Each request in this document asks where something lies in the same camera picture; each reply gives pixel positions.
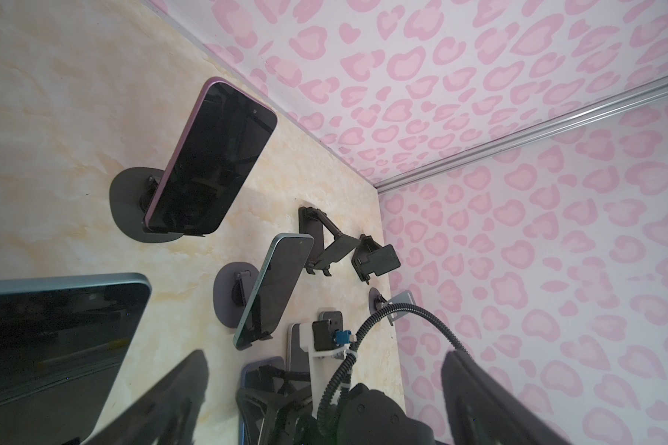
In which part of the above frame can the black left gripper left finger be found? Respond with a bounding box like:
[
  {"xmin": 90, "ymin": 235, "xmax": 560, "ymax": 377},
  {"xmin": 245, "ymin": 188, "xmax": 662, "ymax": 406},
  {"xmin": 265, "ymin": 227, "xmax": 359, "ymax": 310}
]
[{"xmin": 87, "ymin": 350, "xmax": 209, "ymax": 444}]

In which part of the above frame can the silver-edged black phone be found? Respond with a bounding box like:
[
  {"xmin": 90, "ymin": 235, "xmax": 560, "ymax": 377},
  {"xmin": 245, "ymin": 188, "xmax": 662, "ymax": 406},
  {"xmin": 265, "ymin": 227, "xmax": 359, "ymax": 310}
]
[{"xmin": 233, "ymin": 233, "xmax": 315, "ymax": 350}]

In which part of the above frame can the black folding stand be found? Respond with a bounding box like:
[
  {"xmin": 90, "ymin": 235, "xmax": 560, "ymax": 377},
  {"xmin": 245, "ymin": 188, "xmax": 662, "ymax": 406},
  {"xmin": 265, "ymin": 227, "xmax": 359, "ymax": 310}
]
[
  {"xmin": 352, "ymin": 234, "xmax": 401, "ymax": 284},
  {"xmin": 298, "ymin": 207, "xmax": 359, "ymax": 276}
]

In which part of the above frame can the round stand of phone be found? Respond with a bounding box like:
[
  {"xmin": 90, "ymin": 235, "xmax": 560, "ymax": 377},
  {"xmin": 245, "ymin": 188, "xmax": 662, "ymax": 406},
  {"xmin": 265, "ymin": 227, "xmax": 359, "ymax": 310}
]
[
  {"xmin": 109, "ymin": 167, "xmax": 183, "ymax": 244},
  {"xmin": 213, "ymin": 263, "xmax": 259, "ymax": 329}
]

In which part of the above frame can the black right corrugated cable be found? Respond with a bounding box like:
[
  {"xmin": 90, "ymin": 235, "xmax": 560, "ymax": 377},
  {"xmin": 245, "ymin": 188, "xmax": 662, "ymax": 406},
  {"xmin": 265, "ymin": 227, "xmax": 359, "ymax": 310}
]
[{"xmin": 315, "ymin": 302, "xmax": 471, "ymax": 438}]

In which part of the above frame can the round stand of centre phone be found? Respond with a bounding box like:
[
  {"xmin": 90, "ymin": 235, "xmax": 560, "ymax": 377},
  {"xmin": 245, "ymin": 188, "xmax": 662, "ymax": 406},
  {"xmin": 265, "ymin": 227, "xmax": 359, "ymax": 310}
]
[{"xmin": 213, "ymin": 263, "xmax": 259, "ymax": 329}]

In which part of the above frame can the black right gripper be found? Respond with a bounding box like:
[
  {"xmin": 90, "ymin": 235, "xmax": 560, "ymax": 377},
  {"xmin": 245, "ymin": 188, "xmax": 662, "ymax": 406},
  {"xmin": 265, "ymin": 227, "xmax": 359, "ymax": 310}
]
[{"xmin": 236, "ymin": 384, "xmax": 436, "ymax": 444}]

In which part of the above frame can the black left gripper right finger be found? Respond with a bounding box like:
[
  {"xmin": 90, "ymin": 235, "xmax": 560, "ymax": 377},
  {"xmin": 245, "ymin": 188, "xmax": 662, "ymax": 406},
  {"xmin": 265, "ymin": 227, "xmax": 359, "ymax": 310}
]
[{"xmin": 441, "ymin": 350, "xmax": 568, "ymax": 445}]

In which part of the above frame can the right corner aluminium profile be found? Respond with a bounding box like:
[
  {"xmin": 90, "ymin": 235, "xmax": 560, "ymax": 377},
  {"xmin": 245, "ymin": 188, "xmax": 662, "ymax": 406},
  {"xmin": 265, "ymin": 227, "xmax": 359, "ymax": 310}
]
[{"xmin": 375, "ymin": 76, "xmax": 668, "ymax": 194}]

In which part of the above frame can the grey round stand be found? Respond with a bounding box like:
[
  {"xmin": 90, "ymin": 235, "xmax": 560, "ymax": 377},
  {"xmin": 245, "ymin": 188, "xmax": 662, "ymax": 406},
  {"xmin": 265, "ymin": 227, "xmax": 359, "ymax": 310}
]
[{"xmin": 367, "ymin": 287, "xmax": 416, "ymax": 314}]

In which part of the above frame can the round stand of back phone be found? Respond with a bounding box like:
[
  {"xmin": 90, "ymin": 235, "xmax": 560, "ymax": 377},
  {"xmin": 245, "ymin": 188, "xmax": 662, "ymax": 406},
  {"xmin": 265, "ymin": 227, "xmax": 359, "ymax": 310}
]
[{"xmin": 109, "ymin": 167, "xmax": 183, "ymax": 244}]

